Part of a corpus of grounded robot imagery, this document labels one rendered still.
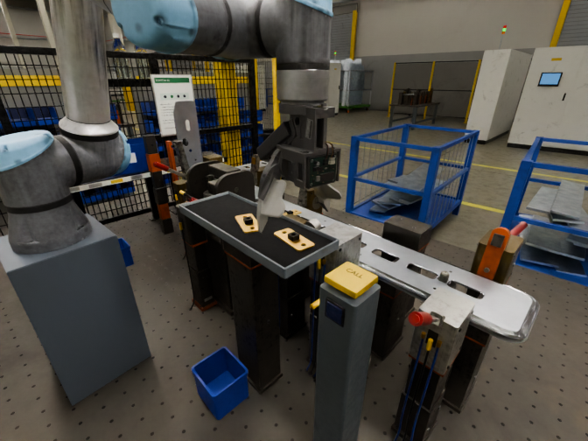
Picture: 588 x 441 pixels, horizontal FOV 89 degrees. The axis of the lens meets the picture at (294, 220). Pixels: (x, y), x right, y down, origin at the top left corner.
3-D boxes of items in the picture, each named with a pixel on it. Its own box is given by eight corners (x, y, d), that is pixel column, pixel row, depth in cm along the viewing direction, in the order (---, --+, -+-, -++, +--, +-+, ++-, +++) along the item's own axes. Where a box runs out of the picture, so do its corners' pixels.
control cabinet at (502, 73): (487, 130, 906) (513, 36, 801) (508, 133, 872) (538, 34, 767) (461, 142, 751) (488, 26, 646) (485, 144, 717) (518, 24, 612)
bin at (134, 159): (163, 168, 149) (157, 141, 144) (91, 179, 132) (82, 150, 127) (153, 161, 161) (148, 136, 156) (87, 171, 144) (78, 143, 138)
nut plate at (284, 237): (315, 246, 54) (316, 240, 54) (298, 252, 52) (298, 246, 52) (289, 228, 60) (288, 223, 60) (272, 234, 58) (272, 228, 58)
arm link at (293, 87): (266, 70, 43) (310, 71, 48) (267, 104, 45) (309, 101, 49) (297, 69, 38) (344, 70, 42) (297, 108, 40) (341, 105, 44)
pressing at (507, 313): (544, 296, 68) (547, 290, 67) (521, 353, 54) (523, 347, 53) (219, 172, 157) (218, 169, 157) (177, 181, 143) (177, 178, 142)
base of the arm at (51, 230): (19, 262, 60) (-2, 217, 56) (5, 238, 69) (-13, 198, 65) (101, 235, 70) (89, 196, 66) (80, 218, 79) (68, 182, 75)
